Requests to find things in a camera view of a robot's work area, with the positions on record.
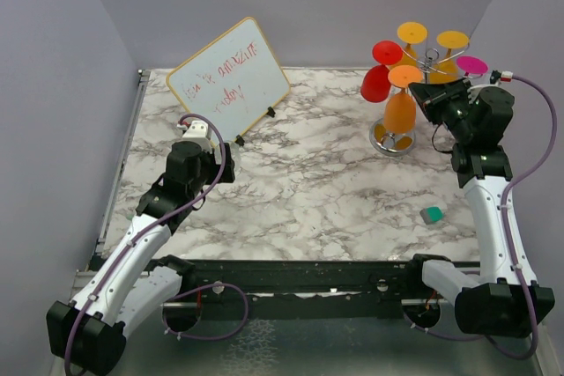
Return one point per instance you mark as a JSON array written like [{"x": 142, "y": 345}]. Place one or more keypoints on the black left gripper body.
[{"x": 210, "y": 170}]

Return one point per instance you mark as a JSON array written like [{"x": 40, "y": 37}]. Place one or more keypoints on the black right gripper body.
[{"x": 452, "y": 106}]

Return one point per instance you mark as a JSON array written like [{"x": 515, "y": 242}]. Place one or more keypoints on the orange plastic wine glass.
[{"x": 400, "y": 111}]

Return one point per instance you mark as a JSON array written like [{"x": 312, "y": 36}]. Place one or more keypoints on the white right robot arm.
[{"x": 505, "y": 299}]

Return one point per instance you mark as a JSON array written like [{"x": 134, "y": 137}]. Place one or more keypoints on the yellow wine glass rear right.
[{"x": 445, "y": 70}]

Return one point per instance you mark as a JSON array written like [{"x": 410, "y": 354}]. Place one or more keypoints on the yellow wine glass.
[
  {"x": 411, "y": 33},
  {"x": 445, "y": 70}
]

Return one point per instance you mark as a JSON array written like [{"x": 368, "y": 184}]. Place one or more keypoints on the magenta plastic wine glass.
[{"x": 471, "y": 66}]

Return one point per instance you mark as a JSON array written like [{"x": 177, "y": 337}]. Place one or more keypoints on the chrome wine glass rack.
[{"x": 396, "y": 145}]

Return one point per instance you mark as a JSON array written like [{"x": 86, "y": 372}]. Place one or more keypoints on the red plastic wine glass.
[{"x": 375, "y": 87}]

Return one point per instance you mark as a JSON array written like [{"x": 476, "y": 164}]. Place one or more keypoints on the yellow wine glass rear left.
[{"x": 411, "y": 33}]

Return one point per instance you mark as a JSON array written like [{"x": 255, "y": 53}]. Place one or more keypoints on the yellow framed whiteboard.
[{"x": 234, "y": 81}]

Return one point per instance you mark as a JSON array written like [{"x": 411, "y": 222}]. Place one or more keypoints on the green grey eraser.
[{"x": 431, "y": 215}]

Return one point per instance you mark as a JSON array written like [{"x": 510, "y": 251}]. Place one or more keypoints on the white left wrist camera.
[{"x": 197, "y": 131}]

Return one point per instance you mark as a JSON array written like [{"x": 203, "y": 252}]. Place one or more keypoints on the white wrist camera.
[
  {"x": 496, "y": 79},
  {"x": 197, "y": 131}
]

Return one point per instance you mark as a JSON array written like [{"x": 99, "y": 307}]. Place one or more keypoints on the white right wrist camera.
[{"x": 496, "y": 79}]

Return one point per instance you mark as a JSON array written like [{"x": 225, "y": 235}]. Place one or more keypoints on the black front mounting rail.
[{"x": 294, "y": 290}]

